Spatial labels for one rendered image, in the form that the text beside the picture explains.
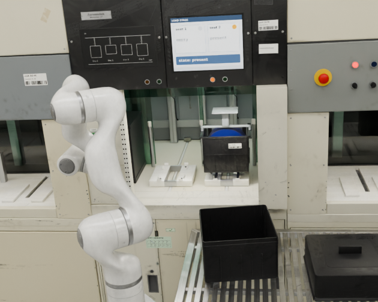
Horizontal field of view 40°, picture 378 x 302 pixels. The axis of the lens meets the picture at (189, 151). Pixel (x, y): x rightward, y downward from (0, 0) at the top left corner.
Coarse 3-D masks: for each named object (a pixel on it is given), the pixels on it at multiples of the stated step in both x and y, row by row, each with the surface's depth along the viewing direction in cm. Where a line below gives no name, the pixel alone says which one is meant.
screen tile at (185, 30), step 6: (174, 30) 208; (180, 30) 208; (186, 30) 207; (192, 30) 207; (204, 30) 206; (180, 36) 208; (186, 36) 208; (192, 36) 208; (198, 36) 207; (204, 36) 207; (192, 42) 209; (198, 42) 208; (204, 42) 208; (180, 48) 210; (186, 48) 210; (192, 48) 209; (198, 48) 209; (204, 48) 209
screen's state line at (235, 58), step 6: (180, 60) 212; (186, 60) 211; (192, 60) 211; (198, 60) 211; (204, 60) 210; (210, 60) 210; (216, 60) 210; (222, 60) 210; (228, 60) 209; (234, 60) 209
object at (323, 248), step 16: (320, 240) 199; (336, 240) 198; (352, 240) 198; (368, 240) 197; (304, 256) 206; (320, 256) 189; (336, 256) 188; (352, 256) 187; (368, 256) 186; (320, 272) 179; (336, 272) 179; (352, 272) 178; (368, 272) 178; (320, 288) 179; (336, 288) 179; (352, 288) 178; (368, 288) 178
